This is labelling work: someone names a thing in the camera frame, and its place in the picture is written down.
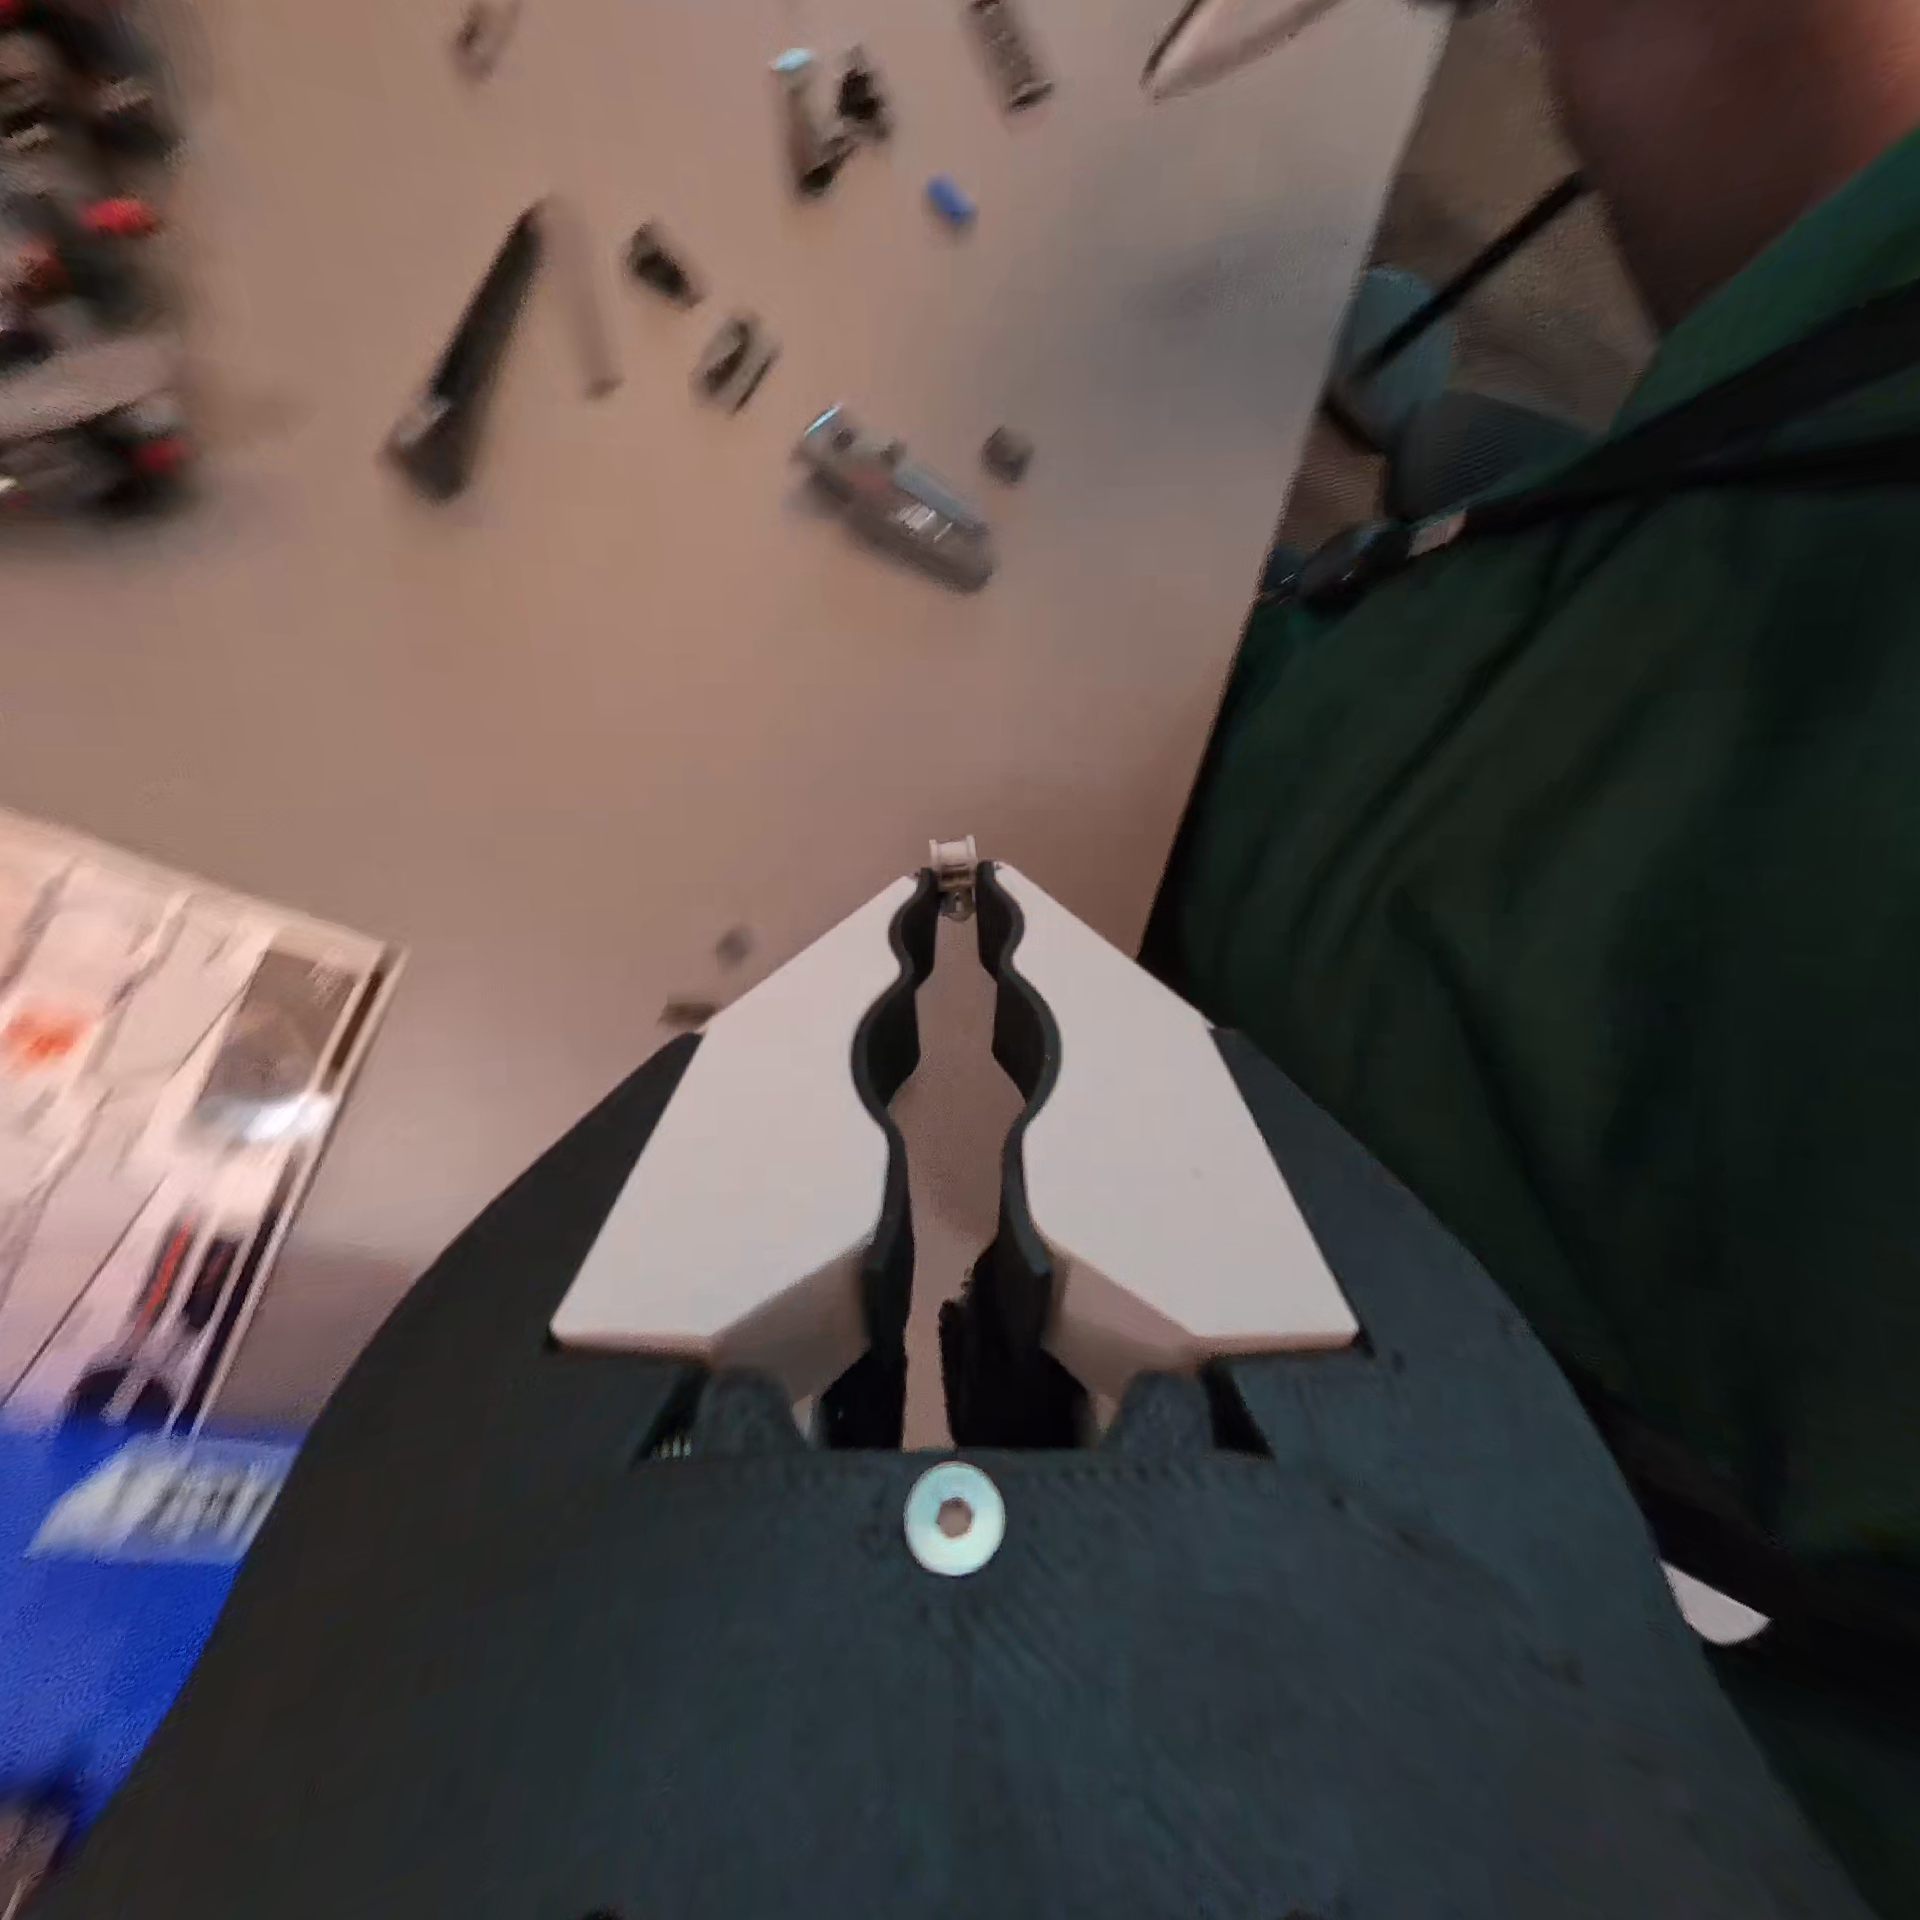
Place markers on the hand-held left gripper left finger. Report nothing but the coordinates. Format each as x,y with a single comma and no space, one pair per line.
722,1202

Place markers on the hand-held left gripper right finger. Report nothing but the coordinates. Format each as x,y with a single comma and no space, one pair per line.
1186,1202

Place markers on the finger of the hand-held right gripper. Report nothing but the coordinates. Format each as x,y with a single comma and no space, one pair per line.
1231,38

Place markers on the small white lego piece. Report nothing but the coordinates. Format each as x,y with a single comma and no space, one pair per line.
957,869

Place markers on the grey lego panel assembly red pins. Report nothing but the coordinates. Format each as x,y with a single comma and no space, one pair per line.
901,504

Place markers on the blue plastic bin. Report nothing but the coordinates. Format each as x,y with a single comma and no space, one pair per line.
106,1622

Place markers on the long grey lego beam panel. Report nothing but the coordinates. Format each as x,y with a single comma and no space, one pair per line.
466,360

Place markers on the grey black lego car model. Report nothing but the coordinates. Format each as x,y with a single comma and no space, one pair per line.
76,300

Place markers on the person's right forearm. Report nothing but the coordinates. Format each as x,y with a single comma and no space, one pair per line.
1695,135

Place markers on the small black lego piece hole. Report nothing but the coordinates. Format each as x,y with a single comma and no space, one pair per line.
690,1013

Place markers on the dark grey studded lego plate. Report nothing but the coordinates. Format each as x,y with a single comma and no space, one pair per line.
1013,54

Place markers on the blue lego pin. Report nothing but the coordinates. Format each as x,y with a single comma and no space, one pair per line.
949,200

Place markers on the black lego axle connector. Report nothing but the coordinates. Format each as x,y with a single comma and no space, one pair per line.
868,92

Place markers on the dark grey curved lego panel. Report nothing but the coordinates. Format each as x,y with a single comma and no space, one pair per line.
813,128

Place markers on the white lego sticker sheet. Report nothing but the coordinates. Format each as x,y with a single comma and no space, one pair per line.
165,1126

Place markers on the grey lego panel with connector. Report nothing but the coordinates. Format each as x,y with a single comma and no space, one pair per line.
735,360

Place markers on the black lego clip piece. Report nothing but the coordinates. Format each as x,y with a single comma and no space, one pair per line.
662,267

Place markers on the long grey lego wedge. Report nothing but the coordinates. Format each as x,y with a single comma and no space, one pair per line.
594,316

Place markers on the white bar grey lego piece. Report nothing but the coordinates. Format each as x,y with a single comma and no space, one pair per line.
483,34

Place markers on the person's green shirt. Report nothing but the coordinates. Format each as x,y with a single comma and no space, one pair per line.
1575,902

